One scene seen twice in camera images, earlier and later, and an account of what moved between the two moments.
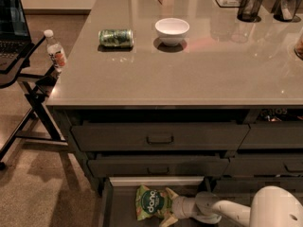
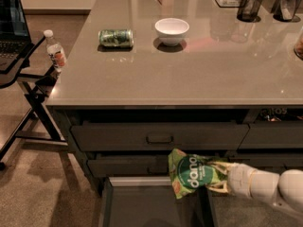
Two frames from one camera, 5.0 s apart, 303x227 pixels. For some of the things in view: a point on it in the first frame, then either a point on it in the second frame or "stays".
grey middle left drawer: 157,166 stays
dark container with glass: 286,6 stays
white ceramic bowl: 171,30 stays
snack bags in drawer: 273,114 stays
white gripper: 182,206 to 239,179
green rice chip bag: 151,203 to 189,171
